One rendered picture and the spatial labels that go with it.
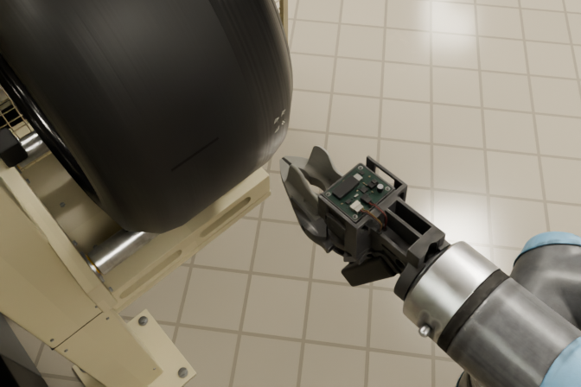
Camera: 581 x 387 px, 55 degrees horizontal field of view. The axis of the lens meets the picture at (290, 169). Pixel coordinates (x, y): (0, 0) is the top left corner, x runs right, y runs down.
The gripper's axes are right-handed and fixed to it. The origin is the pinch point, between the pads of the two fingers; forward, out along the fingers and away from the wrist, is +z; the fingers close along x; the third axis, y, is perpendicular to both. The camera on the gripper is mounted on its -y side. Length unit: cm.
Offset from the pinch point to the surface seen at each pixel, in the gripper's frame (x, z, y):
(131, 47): 8.0, 12.9, 15.8
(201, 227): 5.3, 21.4, -32.4
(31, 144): 19, 52, -23
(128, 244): 17.2, 23.7, -26.6
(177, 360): 21, 41, -116
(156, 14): 4.0, 13.7, 17.0
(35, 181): 23, 55, -34
